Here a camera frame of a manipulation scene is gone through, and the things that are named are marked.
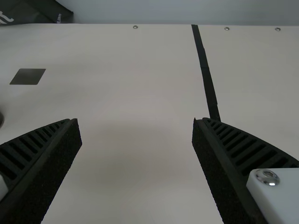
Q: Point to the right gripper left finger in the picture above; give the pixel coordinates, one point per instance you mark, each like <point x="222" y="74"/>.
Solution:
<point x="53" y="149"/>

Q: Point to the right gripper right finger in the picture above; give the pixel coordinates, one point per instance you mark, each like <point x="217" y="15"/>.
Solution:
<point x="224" y="158"/>

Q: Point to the black strip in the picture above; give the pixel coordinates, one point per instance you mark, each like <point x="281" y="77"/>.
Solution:
<point x="205" y="70"/>

